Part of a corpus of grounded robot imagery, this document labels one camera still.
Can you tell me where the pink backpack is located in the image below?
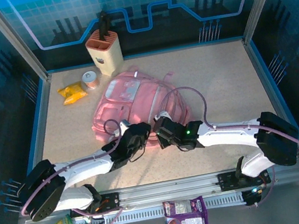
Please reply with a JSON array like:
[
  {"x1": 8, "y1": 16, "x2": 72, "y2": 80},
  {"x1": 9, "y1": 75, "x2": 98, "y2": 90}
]
[{"x1": 82, "y1": 56, "x2": 198, "y2": 157}]

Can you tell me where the black electronics box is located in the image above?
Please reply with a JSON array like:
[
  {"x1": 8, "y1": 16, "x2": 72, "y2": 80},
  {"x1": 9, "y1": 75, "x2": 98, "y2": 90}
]
[
  {"x1": 240, "y1": 186, "x2": 268, "y2": 208},
  {"x1": 82, "y1": 209, "x2": 106, "y2": 224}
]

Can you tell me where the aluminium table side rail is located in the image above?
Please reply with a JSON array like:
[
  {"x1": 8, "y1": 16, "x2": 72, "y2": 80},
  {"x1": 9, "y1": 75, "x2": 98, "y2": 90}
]
[
  {"x1": 241, "y1": 31, "x2": 299, "y2": 164},
  {"x1": 5, "y1": 73, "x2": 73, "y2": 206}
]

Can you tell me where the beige knife block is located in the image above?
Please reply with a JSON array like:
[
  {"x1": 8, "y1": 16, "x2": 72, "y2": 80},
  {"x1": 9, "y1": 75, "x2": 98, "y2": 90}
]
[{"x1": 82, "y1": 26, "x2": 127, "y2": 80}]

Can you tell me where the black knife handle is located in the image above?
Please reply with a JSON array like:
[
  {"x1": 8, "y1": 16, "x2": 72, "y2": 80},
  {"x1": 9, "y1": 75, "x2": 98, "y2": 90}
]
[{"x1": 94, "y1": 9, "x2": 112, "y2": 40}]

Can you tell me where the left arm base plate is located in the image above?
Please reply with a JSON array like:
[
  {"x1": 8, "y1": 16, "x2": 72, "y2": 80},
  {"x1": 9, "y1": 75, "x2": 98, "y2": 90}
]
[{"x1": 67, "y1": 191, "x2": 122, "y2": 219}]

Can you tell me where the aluminium front beam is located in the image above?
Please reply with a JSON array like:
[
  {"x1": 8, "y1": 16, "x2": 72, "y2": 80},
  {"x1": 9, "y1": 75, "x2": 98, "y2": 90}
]
[{"x1": 15, "y1": 155, "x2": 299, "y2": 224}]

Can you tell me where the white slotted cable duct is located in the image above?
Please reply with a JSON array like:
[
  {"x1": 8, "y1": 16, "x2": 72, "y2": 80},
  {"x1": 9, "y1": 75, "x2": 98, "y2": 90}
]
[{"x1": 70, "y1": 189, "x2": 247, "y2": 224}]

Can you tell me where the purple snack packet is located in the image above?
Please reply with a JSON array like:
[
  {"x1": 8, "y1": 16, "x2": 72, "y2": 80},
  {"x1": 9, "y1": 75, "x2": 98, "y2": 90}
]
[{"x1": 161, "y1": 194, "x2": 210, "y2": 224}]

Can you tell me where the yellow snack packet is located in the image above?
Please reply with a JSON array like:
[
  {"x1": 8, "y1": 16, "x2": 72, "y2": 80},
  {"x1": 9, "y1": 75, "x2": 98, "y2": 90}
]
[{"x1": 56, "y1": 80, "x2": 90, "y2": 107}]

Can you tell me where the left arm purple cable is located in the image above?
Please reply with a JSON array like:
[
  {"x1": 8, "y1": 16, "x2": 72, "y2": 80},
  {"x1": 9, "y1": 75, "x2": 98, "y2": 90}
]
[{"x1": 7, "y1": 118, "x2": 140, "y2": 224}]

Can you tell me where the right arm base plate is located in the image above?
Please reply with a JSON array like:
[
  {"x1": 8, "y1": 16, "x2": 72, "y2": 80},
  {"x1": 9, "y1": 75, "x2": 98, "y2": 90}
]
[{"x1": 217, "y1": 165, "x2": 272, "y2": 193}]

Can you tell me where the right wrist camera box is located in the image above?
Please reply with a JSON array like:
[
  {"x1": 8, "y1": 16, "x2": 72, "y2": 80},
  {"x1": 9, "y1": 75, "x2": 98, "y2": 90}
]
[{"x1": 154, "y1": 109, "x2": 173, "y2": 123}]

